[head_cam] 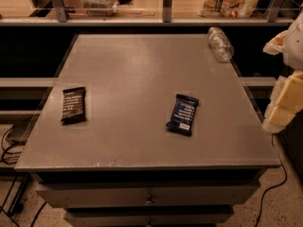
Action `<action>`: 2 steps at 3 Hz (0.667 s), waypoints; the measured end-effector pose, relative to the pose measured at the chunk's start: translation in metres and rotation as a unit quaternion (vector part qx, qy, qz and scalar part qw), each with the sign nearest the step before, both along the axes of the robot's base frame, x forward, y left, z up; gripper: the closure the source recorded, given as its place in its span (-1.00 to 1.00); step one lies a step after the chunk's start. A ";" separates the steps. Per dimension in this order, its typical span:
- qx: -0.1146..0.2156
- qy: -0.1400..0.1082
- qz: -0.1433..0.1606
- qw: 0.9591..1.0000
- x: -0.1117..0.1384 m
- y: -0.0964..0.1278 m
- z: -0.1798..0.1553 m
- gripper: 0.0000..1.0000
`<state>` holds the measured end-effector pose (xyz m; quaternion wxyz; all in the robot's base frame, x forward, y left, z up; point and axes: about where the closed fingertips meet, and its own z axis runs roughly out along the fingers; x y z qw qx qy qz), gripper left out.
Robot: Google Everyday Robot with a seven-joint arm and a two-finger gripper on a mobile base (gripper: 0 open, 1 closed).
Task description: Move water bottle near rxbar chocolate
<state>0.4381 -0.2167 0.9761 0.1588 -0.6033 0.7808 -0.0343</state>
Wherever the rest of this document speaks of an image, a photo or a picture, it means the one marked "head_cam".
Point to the printed snack bag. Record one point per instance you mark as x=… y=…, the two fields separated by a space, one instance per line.
x=227 y=8

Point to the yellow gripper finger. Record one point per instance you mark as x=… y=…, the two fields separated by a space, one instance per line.
x=275 y=46
x=285 y=102

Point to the metal railing frame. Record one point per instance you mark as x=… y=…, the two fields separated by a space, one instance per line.
x=140 y=13

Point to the grey upper drawer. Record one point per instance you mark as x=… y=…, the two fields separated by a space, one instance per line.
x=97 y=195

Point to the blue rxbar wrapper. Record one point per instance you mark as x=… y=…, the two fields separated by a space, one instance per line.
x=182 y=116

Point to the black rxbar chocolate wrapper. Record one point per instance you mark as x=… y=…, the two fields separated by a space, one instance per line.
x=73 y=107

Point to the grey drawer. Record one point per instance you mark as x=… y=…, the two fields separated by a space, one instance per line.
x=97 y=195
x=149 y=218

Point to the grey lower drawer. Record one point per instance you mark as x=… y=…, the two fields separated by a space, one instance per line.
x=149 y=218

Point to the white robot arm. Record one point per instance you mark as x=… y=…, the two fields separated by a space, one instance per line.
x=293 y=45

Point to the clear plastic container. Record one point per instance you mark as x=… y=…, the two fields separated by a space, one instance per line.
x=99 y=7

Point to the clear plastic water bottle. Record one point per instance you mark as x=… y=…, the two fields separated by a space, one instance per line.
x=221 y=47

